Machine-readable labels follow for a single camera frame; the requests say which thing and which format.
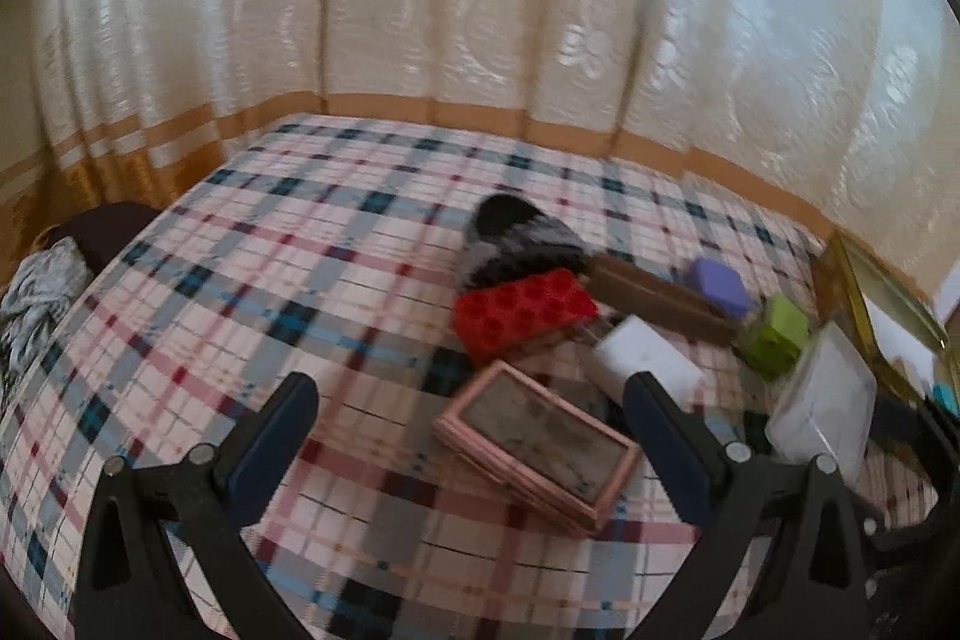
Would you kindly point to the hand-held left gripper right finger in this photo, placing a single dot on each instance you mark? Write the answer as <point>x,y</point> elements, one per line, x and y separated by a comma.
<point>664,441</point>

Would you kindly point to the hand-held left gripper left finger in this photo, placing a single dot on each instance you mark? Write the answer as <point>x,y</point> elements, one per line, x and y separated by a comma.
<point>281,430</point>

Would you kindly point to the pink framed box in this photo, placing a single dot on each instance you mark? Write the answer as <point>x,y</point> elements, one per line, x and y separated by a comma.
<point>540,437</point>

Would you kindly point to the green box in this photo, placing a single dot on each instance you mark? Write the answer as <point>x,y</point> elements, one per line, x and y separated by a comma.
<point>776,336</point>

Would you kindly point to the purple box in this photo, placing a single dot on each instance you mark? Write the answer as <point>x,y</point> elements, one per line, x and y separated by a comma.
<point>720,284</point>

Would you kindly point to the translucent white plastic box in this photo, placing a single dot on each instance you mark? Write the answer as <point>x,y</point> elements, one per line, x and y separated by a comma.
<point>825,392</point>

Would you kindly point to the brown wooden box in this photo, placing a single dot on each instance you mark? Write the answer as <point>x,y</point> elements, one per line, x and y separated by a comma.
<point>652,299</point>

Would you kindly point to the plaid bedsheet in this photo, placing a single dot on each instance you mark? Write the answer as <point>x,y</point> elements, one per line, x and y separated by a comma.
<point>262,280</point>

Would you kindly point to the black grey knit hat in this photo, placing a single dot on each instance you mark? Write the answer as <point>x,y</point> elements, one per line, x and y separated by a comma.
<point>517,235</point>

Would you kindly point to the grey patterned cloth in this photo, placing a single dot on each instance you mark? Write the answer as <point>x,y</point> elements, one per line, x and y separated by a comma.
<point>37,295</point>

